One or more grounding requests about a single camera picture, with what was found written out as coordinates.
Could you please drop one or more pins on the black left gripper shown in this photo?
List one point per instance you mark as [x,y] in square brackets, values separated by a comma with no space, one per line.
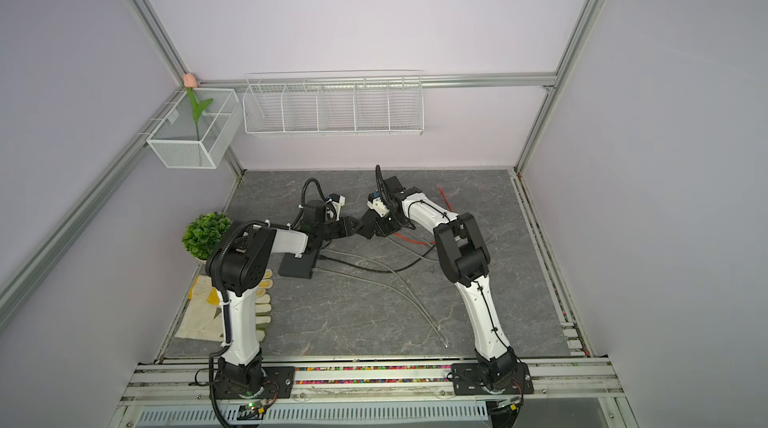
[347,228]

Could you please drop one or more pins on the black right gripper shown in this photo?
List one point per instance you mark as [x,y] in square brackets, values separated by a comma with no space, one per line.
[384,229]

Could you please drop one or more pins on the small ribbed black switch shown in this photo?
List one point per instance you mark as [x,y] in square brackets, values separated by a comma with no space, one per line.
[367,225]

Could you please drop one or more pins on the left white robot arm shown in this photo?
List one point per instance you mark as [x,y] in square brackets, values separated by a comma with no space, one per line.
[239,263]

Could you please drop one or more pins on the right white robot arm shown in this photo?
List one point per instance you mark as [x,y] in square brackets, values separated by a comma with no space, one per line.
[463,257]

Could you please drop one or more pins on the green artificial plant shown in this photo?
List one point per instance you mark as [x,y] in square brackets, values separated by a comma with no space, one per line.
[204,233]

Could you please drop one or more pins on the white mesh square basket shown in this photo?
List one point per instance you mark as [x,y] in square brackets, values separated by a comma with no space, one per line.
[174,139]

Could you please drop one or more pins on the pink artificial tulip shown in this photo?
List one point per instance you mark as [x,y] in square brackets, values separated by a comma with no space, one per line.
[198,106]

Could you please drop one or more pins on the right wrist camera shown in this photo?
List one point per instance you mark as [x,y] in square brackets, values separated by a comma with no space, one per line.
[377,203]

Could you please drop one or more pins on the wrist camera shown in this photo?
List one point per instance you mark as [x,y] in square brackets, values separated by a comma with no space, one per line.
[377,203]
[335,203]

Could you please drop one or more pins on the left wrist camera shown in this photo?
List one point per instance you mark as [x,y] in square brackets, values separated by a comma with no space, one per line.
[335,203]

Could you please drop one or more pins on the white wire long basket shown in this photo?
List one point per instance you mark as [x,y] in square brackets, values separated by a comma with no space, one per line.
[334,103]

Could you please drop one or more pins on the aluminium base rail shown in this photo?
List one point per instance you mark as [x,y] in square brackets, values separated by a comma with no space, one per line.
[392,391]

